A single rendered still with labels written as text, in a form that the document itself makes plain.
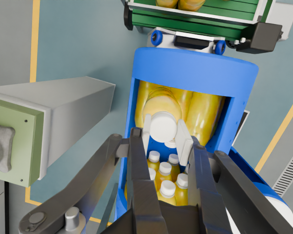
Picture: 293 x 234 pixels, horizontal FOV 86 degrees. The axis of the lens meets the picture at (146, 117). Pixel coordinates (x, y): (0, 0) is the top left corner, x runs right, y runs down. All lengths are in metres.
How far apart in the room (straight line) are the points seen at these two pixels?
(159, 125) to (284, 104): 1.78
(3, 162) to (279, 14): 1.09
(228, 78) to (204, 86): 0.04
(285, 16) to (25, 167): 1.06
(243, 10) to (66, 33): 1.43
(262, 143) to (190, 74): 1.74
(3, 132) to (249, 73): 0.72
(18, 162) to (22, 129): 0.13
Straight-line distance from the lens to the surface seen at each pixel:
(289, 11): 0.81
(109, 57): 1.58
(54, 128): 0.79
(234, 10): 0.68
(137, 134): 0.15
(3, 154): 0.74
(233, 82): 0.32
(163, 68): 0.30
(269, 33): 0.60
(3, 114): 0.71
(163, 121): 0.21
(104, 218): 1.75
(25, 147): 0.70
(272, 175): 2.25
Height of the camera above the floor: 1.51
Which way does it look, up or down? 72 degrees down
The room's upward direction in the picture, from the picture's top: 166 degrees counter-clockwise
